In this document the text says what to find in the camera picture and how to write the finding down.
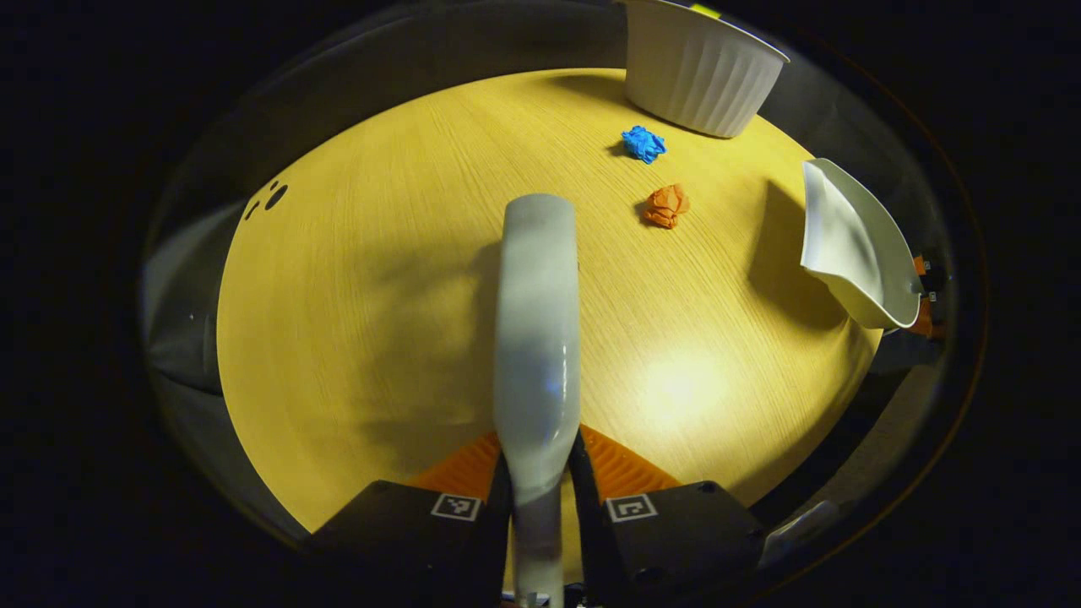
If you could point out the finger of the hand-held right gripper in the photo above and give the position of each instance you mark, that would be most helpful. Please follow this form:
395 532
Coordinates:
927 319
920 265

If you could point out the white dustpan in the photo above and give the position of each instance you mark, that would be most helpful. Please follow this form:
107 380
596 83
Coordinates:
844 245

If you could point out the blue paper trash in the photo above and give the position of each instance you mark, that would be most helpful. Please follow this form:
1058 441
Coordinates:
643 143

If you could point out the orange paper trash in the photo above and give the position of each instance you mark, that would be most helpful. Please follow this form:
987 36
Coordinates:
667 206

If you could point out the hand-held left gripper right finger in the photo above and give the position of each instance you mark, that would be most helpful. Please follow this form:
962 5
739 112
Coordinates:
676 549

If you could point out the white ribbed garbage bin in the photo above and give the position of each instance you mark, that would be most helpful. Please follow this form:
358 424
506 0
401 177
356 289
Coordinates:
692 76

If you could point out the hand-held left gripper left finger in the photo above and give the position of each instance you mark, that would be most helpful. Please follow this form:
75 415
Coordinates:
405 549

